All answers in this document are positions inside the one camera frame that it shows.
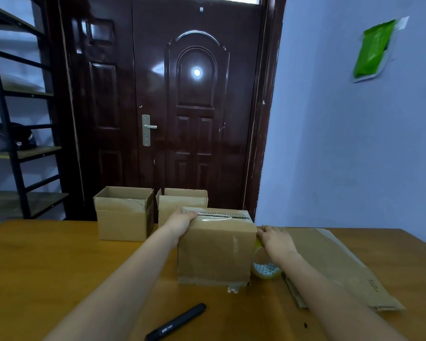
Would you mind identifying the person's left hand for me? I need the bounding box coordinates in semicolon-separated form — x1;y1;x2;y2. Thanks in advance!
165;209;199;242

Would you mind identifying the person's right hand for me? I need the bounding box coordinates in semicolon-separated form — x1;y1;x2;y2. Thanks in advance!
256;225;299;264

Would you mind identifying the clear packing tape roll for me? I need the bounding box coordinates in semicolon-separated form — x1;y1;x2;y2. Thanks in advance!
251;237;283;280

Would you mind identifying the taped cardboard box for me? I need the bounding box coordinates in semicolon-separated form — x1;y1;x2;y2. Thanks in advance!
177;208;258;294

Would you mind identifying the person's left forearm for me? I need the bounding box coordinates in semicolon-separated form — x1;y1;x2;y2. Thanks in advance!
44;229;181;341

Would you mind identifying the person's right forearm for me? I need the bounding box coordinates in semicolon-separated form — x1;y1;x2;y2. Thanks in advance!
281;251;409;341

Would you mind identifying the open cardboard box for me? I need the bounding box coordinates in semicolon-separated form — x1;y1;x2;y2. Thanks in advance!
93;186;155;243
156;188;209;228

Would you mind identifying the flattened cardboard sheet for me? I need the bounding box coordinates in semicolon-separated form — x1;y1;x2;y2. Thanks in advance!
281;227;407;312

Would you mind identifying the black marker pen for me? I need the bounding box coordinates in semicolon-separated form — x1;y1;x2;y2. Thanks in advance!
144;303;207;341

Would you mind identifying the dark brown panelled door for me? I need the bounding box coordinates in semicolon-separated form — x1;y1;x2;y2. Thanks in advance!
57;0;287;221

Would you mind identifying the black helmet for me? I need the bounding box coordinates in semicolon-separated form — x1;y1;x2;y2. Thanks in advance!
0;122;37;152

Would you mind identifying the black metal shelf rack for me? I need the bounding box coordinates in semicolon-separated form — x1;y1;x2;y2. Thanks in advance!
0;0;70;226

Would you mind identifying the green plastic bag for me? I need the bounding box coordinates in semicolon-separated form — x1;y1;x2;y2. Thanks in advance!
351;16;410;84

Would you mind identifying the silver door handle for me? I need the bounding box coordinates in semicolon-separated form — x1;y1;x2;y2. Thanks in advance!
142;114;158;147

